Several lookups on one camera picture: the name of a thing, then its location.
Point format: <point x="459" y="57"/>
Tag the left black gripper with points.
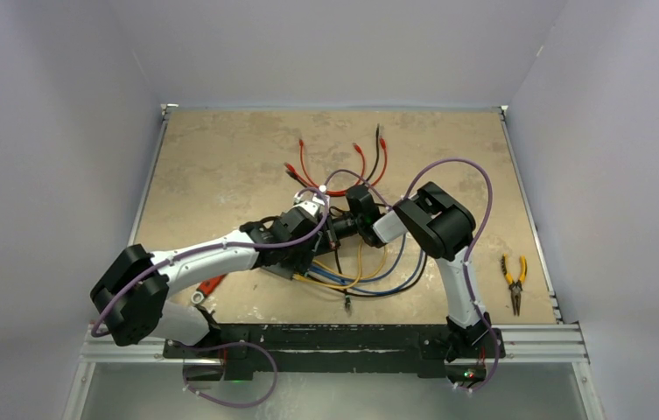
<point x="301" y="259"/>

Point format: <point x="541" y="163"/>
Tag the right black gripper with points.
<point x="329" y="241"/>

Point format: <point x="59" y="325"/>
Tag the black network switch box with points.
<point x="280" y="269"/>

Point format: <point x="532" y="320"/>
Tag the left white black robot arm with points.
<point x="133" y="296"/>

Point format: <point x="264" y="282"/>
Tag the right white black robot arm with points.
<point x="441" y="226"/>

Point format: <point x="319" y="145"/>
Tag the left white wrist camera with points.
<point x="311" y="203"/>

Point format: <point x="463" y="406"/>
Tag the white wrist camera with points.
<point x="325" y="197"/>
<point x="311" y="203"/>

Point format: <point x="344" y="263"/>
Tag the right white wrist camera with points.
<point x="325" y="197"/>

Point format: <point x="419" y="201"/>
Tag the red handled adjustable wrench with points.
<point x="205" y="289"/>

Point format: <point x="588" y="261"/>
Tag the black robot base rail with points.
<point x="236" y="352"/>

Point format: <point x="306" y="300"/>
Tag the yellow handled pliers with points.
<point x="515" y="283"/>

